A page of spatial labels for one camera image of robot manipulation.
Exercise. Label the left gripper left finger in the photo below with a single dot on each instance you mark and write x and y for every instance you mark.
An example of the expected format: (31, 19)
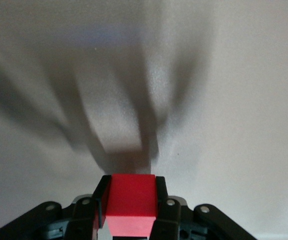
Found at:
(84, 217)

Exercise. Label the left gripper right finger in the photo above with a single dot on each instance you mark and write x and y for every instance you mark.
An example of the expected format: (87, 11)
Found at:
(170, 217)

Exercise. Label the red cube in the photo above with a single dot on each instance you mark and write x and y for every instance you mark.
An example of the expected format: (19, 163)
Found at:
(131, 197)

